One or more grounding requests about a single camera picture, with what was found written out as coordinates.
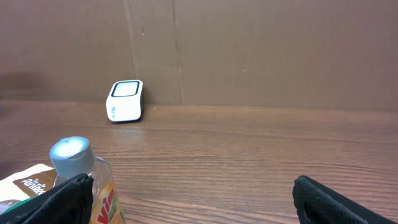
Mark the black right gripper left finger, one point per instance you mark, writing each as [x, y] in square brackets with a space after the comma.
[68, 203]

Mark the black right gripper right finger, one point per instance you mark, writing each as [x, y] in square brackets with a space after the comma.
[317, 204]

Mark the brown white snack packet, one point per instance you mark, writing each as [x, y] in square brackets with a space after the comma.
[26, 184]

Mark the yellow juice bottle silver cap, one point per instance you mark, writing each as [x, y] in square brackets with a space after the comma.
[72, 156]

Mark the green lid white jar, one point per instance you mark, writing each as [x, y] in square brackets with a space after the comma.
[15, 205]

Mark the white barcode scanner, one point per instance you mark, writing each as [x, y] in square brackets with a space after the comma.
[125, 101]

